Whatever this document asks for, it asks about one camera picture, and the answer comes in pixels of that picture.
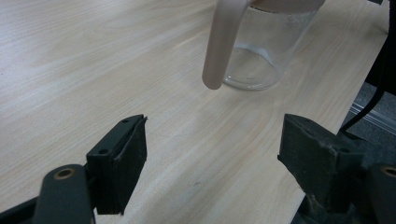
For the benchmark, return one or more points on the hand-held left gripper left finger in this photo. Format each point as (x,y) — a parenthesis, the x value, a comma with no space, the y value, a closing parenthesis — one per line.
(120,165)

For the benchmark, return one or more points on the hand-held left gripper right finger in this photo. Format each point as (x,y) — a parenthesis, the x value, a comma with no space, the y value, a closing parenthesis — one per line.
(320,161)

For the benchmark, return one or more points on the aluminium floor rail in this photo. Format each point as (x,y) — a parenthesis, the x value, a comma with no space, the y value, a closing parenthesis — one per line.
(376,117)

